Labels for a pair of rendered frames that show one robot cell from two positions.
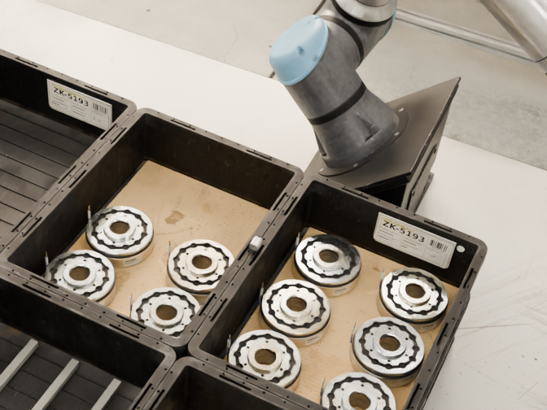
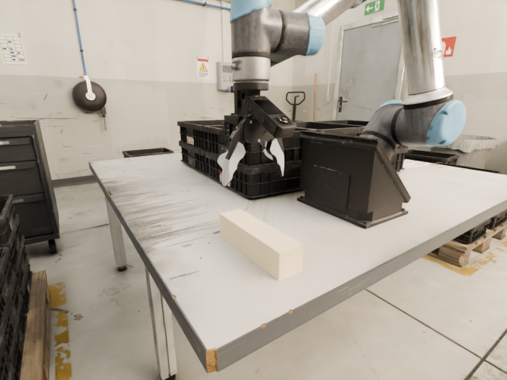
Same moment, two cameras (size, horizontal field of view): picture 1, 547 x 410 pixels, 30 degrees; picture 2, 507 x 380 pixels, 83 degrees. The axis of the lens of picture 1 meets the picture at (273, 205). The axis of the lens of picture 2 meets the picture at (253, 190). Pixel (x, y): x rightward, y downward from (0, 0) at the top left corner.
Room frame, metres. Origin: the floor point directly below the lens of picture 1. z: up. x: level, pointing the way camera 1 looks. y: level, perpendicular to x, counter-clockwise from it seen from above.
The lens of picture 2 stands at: (1.65, -1.03, 1.03)
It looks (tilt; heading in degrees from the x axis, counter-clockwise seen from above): 17 degrees down; 129
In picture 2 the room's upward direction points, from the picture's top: straight up
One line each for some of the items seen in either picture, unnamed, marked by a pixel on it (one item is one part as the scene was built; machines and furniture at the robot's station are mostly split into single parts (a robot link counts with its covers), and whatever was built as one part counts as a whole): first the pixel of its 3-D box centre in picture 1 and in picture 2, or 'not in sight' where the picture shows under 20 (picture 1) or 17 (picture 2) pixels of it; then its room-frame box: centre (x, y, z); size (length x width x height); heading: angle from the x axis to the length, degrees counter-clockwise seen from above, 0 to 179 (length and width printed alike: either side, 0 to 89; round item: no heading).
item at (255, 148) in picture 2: (340, 321); (256, 143); (0.93, -0.12, 0.87); 0.40 x 0.30 x 0.11; 160
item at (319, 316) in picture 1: (295, 307); not in sight; (0.95, -0.05, 0.86); 0.10 x 0.10 x 0.01
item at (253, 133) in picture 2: not in sight; (248, 114); (1.26, -0.56, 1.00); 0.09 x 0.08 x 0.12; 163
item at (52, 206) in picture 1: (159, 219); (312, 127); (1.03, 0.16, 0.92); 0.40 x 0.30 x 0.02; 160
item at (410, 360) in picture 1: (388, 346); not in sight; (0.90, -0.19, 0.86); 0.10 x 0.10 x 0.01
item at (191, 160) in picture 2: not in sight; (217, 154); (0.55, 0.02, 0.76); 0.40 x 0.30 x 0.12; 160
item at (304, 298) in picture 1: (295, 304); not in sight; (0.95, -0.05, 0.86); 0.05 x 0.05 x 0.01
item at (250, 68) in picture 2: not in sight; (249, 72); (1.27, -0.57, 1.08); 0.08 x 0.08 x 0.05
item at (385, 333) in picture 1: (389, 343); not in sight; (0.90, -0.19, 0.86); 0.05 x 0.05 x 0.01
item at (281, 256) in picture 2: not in sight; (256, 239); (1.29, -0.57, 0.73); 0.24 x 0.06 x 0.06; 163
